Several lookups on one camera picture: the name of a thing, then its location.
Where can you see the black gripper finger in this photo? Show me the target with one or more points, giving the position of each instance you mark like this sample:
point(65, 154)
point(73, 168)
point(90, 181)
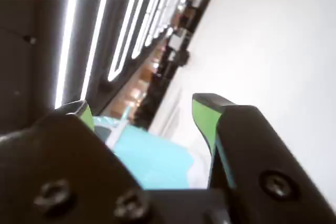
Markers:
point(257, 155)
point(52, 161)

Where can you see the teal whale shaped bin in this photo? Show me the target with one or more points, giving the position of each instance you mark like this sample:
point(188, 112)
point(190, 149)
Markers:
point(155, 161)

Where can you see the white ceiling light strip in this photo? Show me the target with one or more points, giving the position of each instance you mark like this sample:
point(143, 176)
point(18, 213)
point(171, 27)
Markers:
point(67, 37)
point(149, 19)
point(95, 37)
point(126, 35)

